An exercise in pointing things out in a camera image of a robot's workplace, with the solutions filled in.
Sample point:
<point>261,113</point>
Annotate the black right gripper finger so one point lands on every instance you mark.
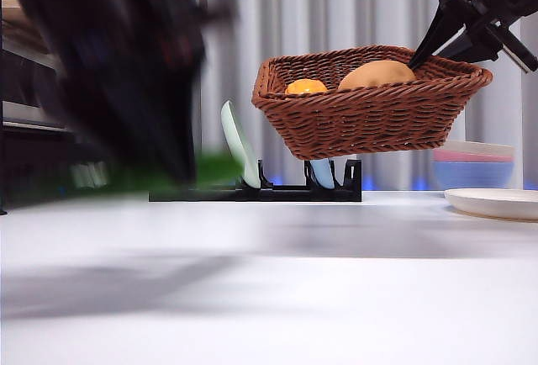
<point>458,49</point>
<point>439,30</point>

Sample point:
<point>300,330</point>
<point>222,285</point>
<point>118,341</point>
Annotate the tan potato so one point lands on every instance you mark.
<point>376,75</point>

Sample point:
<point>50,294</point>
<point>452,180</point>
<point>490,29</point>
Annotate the brown wicker basket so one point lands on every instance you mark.
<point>370,121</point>

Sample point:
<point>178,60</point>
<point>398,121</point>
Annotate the orange plastic corn cob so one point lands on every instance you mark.
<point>306,87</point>

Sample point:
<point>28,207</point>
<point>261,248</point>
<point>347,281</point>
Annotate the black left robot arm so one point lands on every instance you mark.
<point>117,45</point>

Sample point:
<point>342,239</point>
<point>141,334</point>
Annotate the grey pleated curtain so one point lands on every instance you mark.
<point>336,3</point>

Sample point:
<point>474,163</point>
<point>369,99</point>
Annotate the pink bowl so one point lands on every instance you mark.
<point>471,156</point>

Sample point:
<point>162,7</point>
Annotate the blue bowl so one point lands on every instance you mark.
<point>471,175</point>

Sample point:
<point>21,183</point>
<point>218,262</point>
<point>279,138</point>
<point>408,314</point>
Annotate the white flat plate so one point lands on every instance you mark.
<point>496,203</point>

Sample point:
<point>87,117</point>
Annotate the pale blue plate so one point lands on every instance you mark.
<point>323,173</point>

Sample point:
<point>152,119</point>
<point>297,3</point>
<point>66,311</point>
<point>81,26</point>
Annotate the pale green plate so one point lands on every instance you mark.
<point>237,142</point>

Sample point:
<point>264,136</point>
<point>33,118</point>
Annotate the black plate rack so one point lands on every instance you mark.
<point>273,194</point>

